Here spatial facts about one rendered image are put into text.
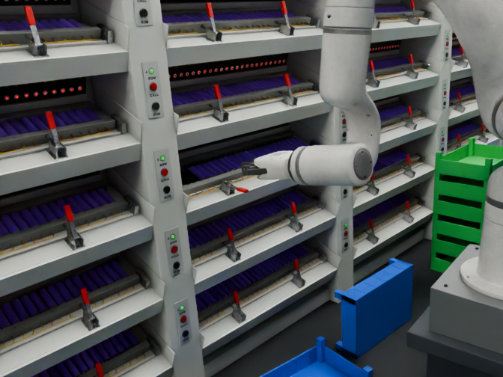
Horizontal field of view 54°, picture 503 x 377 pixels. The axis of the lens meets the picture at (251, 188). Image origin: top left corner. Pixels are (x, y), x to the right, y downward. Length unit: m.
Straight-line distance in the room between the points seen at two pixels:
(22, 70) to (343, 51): 0.59
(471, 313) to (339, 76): 0.57
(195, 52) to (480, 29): 0.61
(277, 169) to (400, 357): 0.78
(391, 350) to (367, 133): 0.80
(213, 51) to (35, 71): 0.43
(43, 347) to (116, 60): 0.63
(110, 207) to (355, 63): 0.64
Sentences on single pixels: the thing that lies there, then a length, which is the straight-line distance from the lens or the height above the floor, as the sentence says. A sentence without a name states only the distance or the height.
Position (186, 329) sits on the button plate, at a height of 0.22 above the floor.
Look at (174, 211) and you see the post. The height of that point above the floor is 0.55.
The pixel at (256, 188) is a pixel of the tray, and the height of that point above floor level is 0.53.
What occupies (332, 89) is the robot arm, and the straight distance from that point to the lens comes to 0.94.
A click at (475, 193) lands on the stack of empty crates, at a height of 0.35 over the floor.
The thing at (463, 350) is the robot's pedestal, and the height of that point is 0.28.
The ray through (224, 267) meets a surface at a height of 0.34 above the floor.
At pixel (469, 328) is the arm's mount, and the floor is 0.32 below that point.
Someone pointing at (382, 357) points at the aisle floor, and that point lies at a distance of 1.60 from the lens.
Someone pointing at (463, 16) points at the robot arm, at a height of 0.95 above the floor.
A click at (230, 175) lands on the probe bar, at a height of 0.58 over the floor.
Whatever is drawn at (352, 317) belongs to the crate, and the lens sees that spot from 1.51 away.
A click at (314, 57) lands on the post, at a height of 0.86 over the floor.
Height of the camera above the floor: 0.95
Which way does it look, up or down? 17 degrees down
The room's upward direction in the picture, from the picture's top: 4 degrees counter-clockwise
